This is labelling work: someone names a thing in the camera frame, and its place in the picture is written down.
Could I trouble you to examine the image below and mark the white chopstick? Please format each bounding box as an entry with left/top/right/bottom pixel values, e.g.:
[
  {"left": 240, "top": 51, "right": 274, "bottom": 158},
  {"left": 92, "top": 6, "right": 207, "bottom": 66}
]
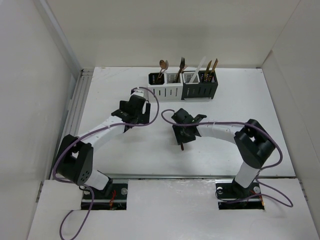
[{"left": 189, "top": 56, "right": 206, "bottom": 84}]

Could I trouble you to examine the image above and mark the black fork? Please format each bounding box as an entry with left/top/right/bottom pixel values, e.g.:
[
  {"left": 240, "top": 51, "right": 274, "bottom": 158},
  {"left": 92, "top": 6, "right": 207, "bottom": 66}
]
[{"left": 174, "top": 57, "right": 186, "bottom": 83}]

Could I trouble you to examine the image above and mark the aluminium rail left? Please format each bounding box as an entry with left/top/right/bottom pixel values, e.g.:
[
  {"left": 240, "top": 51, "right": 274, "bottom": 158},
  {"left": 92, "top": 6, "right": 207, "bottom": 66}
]
[{"left": 48, "top": 68, "right": 94, "bottom": 180}]

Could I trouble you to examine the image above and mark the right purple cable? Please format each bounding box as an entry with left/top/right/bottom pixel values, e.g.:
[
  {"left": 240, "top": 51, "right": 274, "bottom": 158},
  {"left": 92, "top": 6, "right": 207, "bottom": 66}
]
[{"left": 161, "top": 109, "right": 294, "bottom": 208}]

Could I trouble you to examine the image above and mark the white utensil holder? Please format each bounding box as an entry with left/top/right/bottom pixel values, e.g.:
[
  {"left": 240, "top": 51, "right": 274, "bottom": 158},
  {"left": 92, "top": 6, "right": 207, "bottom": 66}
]
[{"left": 147, "top": 72, "right": 183, "bottom": 102}]

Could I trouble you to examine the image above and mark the large copper spoon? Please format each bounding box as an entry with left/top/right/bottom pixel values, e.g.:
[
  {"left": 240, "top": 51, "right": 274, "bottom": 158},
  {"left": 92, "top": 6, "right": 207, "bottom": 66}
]
[{"left": 157, "top": 60, "right": 169, "bottom": 81}]

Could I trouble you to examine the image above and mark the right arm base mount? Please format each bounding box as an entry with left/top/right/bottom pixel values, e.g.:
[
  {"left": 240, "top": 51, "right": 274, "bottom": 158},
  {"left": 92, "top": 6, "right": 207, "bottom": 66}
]
[{"left": 215, "top": 181, "right": 265, "bottom": 210}]

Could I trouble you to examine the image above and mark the black utensil holder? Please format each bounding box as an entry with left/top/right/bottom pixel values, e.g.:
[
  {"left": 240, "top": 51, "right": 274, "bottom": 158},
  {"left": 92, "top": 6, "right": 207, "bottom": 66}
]
[{"left": 181, "top": 70, "right": 219, "bottom": 100}]

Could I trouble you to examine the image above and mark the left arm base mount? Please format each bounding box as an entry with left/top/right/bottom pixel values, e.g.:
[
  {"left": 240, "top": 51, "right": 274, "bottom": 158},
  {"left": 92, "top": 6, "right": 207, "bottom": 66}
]
[{"left": 79, "top": 179, "right": 129, "bottom": 211}]

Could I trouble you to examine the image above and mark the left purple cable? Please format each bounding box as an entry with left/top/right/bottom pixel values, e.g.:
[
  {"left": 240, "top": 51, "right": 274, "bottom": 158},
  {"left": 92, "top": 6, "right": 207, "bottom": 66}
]
[{"left": 52, "top": 86, "right": 161, "bottom": 240}]

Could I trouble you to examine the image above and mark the front aluminium rail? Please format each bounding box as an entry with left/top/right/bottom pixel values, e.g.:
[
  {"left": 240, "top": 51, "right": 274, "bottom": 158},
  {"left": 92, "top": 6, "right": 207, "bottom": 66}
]
[{"left": 109, "top": 173, "right": 298, "bottom": 181}]

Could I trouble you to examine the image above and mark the gold knife black handle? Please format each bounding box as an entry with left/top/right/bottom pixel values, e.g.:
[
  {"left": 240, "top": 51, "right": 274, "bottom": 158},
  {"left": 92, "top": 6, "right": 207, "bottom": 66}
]
[{"left": 208, "top": 58, "right": 219, "bottom": 82}]

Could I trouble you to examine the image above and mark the small copper spoon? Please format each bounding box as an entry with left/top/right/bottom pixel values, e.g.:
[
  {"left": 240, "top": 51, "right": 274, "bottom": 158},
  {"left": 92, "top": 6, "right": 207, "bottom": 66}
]
[{"left": 159, "top": 59, "right": 167, "bottom": 75}]

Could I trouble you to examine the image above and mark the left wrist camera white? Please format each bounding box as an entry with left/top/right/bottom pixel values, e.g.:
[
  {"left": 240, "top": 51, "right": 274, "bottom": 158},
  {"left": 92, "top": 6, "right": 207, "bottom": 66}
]
[{"left": 131, "top": 87, "right": 148, "bottom": 100}]

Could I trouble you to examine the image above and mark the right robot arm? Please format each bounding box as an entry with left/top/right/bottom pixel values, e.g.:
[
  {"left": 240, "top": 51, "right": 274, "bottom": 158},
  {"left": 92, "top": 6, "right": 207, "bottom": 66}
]
[{"left": 171, "top": 108, "right": 276, "bottom": 199}]

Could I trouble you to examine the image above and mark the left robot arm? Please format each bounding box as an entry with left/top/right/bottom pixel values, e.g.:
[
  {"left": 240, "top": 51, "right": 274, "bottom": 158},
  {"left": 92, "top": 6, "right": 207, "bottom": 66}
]
[{"left": 53, "top": 90, "right": 151, "bottom": 199}]

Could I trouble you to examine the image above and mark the purple cable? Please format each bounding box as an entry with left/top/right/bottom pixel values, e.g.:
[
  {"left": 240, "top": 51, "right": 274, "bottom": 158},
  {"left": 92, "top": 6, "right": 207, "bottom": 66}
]
[
  {"left": 161, "top": 109, "right": 294, "bottom": 208},
  {"left": 52, "top": 86, "right": 161, "bottom": 240}
]

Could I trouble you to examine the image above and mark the aluminium rail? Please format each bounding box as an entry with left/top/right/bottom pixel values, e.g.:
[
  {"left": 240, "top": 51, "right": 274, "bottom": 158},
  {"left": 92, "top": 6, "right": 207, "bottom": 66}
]
[
  {"left": 48, "top": 68, "right": 94, "bottom": 180},
  {"left": 109, "top": 173, "right": 298, "bottom": 181}
]

